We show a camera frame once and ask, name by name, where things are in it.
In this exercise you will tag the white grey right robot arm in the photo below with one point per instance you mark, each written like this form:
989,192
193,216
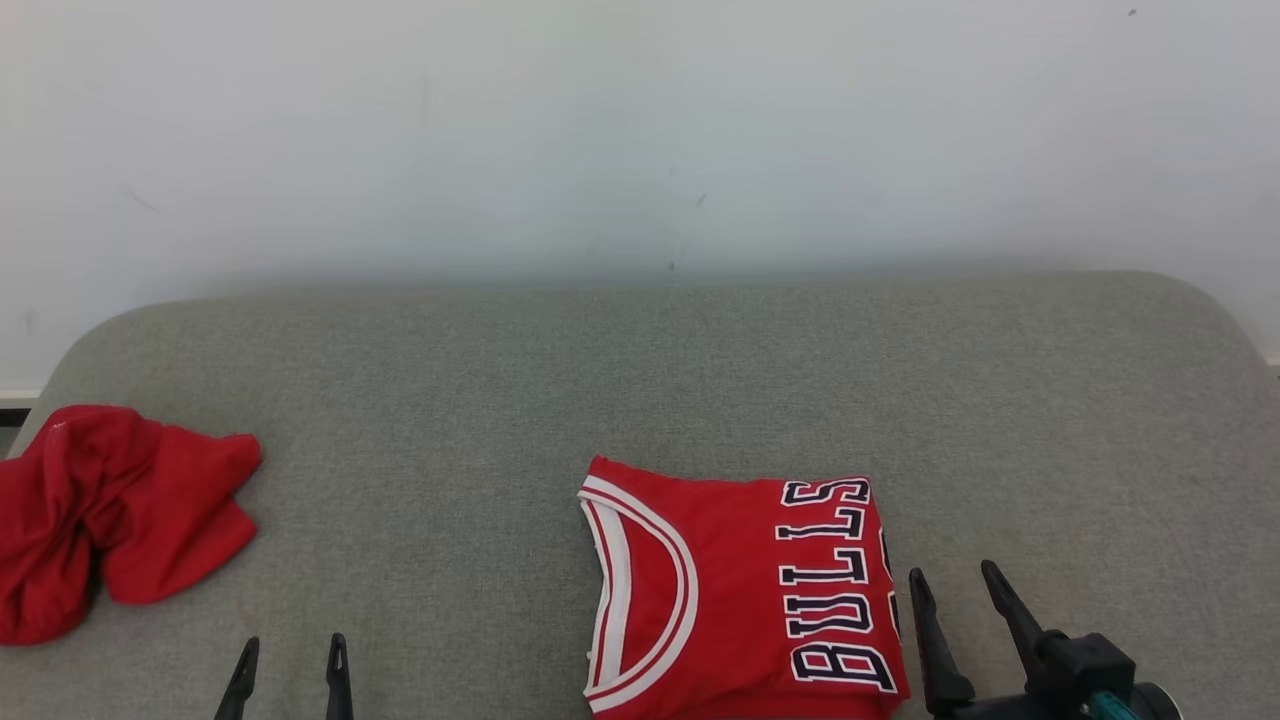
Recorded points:
1160,702

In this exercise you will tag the grey metal bar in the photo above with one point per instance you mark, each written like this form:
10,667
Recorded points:
15,390

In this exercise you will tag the red jersey with white sleeves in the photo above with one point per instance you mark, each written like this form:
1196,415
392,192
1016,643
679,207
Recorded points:
720,600

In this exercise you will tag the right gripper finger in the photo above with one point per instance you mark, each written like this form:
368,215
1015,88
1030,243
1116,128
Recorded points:
940,670
1020,635

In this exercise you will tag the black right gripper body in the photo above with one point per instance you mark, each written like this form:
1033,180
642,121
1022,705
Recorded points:
1000,712

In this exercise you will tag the red shorts with white trim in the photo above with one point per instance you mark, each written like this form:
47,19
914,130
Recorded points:
130,510

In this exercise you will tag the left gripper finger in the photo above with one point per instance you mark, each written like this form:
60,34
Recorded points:
240,695
339,690

